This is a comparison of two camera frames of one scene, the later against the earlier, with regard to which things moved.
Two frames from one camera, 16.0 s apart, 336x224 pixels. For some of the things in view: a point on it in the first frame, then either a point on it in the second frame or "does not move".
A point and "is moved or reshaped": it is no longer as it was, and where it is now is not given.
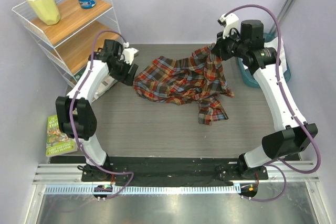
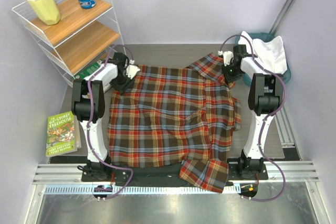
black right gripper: x=220 y=48 → x=228 y=78
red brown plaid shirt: x=198 y=77 is moved or reshaped
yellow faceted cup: x=43 y=4 does not move
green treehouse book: x=58 y=142 does not move
